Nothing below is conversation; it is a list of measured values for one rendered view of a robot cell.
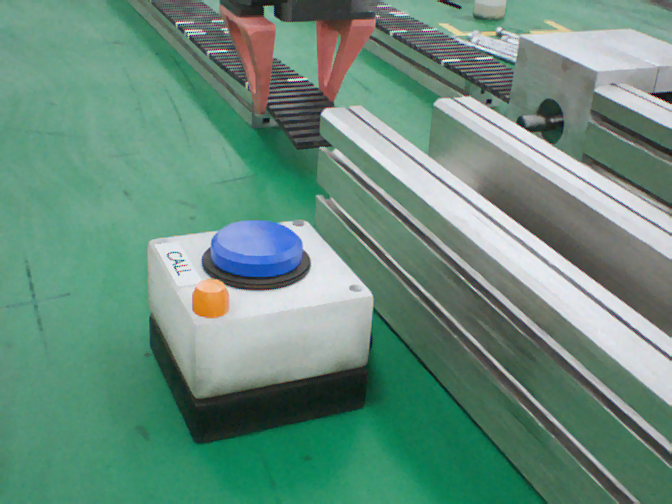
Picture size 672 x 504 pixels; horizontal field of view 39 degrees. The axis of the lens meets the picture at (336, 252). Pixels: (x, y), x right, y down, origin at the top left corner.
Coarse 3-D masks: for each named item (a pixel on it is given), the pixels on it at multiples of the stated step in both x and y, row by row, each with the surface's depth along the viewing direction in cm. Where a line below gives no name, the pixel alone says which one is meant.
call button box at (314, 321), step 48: (192, 240) 43; (192, 288) 39; (240, 288) 40; (288, 288) 40; (336, 288) 40; (192, 336) 37; (240, 336) 38; (288, 336) 39; (336, 336) 40; (192, 384) 38; (240, 384) 39; (288, 384) 40; (336, 384) 41; (192, 432) 40; (240, 432) 40
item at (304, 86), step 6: (276, 84) 72; (282, 84) 72; (288, 84) 72; (294, 84) 72; (300, 84) 73; (306, 84) 73; (312, 84) 73; (270, 90) 71; (276, 90) 71; (282, 90) 71; (288, 90) 71; (294, 90) 71; (300, 90) 72; (306, 90) 72; (312, 90) 72
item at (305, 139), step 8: (288, 136) 65; (296, 136) 65; (304, 136) 65; (312, 136) 66; (320, 136) 65; (296, 144) 64; (304, 144) 65; (312, 144) 65; (320, 144) 65; (328, 144) 65
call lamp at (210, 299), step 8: (208, 280) 38; (216, 280) 38; (200, 288) 37; (208, 288) 37; (216, 288) 37; (224, 288) 37; (192, 296) 37; (200, 296) 37; (208, 296) 37; (216, 296) 37; (224, 296) 37; (192, 304) 38; (200, 304) 37; (208, 304) 37; (216, 304) 37; (224, 304) 37; (200, 312) 37; (208, 312) 37; (216, 312) 37; (224, 312) 38
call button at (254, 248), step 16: (240, 224) 42; (256, 224) 42; (272, 224) 42; (224, 240) 40; (240, 240) 40; (256, 240) 41; (272, 240) 41; (288, 240) 41; (224, 256) 40; (240, 256) 39; (256, 256) 39; (272, 256) 40; (288, 256) 40; (240, 272) 40; (256, 272) 39; (272, 272) 40
